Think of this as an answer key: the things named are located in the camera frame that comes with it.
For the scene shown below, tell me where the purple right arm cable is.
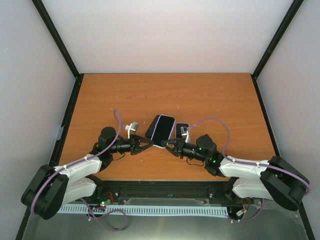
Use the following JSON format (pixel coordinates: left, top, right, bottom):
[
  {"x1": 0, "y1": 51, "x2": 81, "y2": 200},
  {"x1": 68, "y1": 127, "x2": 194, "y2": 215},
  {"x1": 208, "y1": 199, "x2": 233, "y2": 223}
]
[{"x1": 189, "y1": 117, "x2": 312, "y2": 196}]

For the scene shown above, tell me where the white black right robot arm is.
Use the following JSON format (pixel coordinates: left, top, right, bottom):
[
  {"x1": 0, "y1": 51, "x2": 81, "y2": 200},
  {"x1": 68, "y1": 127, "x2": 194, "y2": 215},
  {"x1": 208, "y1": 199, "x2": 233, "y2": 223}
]
[{"x1": 173, "y1": 134, "x2": 310, "y2": 211}]

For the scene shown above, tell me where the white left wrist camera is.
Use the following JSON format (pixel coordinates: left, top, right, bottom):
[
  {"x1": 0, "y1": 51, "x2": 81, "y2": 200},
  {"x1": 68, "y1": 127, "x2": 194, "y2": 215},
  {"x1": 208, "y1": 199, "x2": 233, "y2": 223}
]
[{"x1": 124, "y1": 121, "x2": 139, "y2": 139}]

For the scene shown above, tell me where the black right frame post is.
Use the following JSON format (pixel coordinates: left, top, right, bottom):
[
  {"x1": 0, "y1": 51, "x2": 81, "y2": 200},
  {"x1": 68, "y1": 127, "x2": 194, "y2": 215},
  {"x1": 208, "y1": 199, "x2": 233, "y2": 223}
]
[{"x1": 252, "y1": 0, "x2": 305, "y2": 78}]

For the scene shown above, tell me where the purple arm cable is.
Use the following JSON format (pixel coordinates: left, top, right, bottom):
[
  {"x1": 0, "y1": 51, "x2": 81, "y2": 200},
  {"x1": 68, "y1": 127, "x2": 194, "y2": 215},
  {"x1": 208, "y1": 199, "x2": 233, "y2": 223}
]
[
  {"x1": 31, "y1": 108, "x2": 123, "y2": 216},
  {"x1": 189, "y1": 117, "x2": 312, "y2": 196}
]

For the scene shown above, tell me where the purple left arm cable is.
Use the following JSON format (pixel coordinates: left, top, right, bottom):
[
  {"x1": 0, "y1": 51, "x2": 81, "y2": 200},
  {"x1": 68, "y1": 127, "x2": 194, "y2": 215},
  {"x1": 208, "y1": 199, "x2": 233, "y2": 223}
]
[{"x1": 31, "y1": 108, "x2": 123, "y2": 216}]

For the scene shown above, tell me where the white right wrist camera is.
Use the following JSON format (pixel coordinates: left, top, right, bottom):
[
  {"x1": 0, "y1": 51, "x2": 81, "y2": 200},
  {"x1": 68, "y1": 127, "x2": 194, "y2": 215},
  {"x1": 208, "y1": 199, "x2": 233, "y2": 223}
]
[{"x1": 180, "y1": 126, "x2": 190, "y2": 144}]

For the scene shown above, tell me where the purple phone black screen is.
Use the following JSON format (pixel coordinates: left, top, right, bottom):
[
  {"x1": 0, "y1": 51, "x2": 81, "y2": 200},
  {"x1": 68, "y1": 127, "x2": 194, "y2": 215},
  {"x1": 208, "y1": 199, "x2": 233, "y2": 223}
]
[{"x1": 145, "y1": 114, "x2": 160, "y2": 139}]

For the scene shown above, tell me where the black left frame post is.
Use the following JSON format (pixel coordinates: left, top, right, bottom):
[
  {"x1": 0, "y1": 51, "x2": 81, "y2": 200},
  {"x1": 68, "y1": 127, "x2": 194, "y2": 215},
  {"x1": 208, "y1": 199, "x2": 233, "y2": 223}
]
[{"x1": 31, "y1": 0, "x2": 81, "y2": 80}]

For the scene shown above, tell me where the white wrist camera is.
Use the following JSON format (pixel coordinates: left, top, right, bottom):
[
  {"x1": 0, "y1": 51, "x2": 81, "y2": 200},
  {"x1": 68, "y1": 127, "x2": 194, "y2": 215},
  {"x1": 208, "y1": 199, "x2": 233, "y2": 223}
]
[
  {"x1": 124, "y1": 121, "x2": 139, "y2": 139},
  {"x1": 180, "y1": 126, "x2": 190, "y2": 144}
]

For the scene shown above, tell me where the lavender phone case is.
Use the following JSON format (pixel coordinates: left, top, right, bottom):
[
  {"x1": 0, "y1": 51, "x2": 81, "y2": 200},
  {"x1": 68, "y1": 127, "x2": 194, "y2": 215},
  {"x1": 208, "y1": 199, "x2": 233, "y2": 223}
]
[{"x1": 175, "y1": 122, "x2": 190, "y2": 143}]

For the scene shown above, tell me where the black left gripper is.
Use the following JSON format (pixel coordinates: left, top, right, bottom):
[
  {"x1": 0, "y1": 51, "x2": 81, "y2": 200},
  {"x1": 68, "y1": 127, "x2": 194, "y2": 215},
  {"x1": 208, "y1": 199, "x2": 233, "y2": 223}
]
[{"x1": 109, "y1": 134, "x2": 154, "y2": 155}]

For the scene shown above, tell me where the light blue cable duct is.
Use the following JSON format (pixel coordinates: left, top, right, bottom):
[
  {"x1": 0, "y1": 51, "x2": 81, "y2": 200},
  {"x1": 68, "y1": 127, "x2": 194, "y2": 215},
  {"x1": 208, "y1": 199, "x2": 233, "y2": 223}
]
[{"x1": 57, "y1": 202, "x2": 229, "y2": 217}]

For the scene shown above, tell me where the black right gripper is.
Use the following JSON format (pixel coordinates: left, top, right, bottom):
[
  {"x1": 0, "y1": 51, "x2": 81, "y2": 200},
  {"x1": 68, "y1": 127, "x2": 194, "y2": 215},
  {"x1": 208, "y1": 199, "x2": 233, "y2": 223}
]
[{"x1": 161, "y1": 137, "x2": 208, "y2": 163}]

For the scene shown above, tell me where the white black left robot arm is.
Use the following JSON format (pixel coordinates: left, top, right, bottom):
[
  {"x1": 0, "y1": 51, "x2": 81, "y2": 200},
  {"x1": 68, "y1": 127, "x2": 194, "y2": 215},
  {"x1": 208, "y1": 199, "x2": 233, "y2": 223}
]
[{"x1": 21, "y1": 126, "x2": 155, "y2": 220}]

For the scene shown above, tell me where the black frame post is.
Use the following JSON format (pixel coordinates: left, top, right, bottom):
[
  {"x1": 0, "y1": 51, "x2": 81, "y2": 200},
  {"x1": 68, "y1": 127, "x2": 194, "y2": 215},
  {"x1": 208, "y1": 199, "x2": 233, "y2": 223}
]
[
  {"x1": 31, "y1": 0, "x2": 81, "y2": 80},
  {"x1": 252, "y1": 0, "x2": 305, "y2": 78}
]

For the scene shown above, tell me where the light blue phone case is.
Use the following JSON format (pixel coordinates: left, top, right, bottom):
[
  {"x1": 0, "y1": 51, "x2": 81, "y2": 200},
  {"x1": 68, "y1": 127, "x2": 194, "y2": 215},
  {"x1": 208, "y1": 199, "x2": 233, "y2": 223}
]
[{"x1": 150, "y1": 114, "x2": 176, "y2": 149}]

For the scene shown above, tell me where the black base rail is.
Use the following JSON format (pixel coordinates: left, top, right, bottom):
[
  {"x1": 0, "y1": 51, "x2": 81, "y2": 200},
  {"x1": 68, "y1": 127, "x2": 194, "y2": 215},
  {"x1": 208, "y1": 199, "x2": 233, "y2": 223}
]
[{"x1": 84, "y1": 180, "x2": 247, "y2": 206}]

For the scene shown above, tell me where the blue phone black screen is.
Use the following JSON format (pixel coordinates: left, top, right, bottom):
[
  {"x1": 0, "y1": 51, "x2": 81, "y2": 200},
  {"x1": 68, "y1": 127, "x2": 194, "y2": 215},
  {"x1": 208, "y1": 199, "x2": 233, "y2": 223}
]
[{"x1": 175, "y1": 122, "x2": 189, "y2": 138}]

